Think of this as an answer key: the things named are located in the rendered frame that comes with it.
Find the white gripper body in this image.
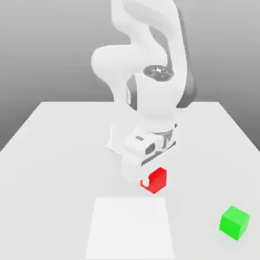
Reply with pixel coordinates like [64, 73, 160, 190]
[121, 141, 177, 185]

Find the small red cube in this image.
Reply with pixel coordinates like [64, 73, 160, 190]
[140, 167, 168, 194]

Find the small green cube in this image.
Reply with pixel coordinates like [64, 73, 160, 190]
[218, 205, 251, 241]

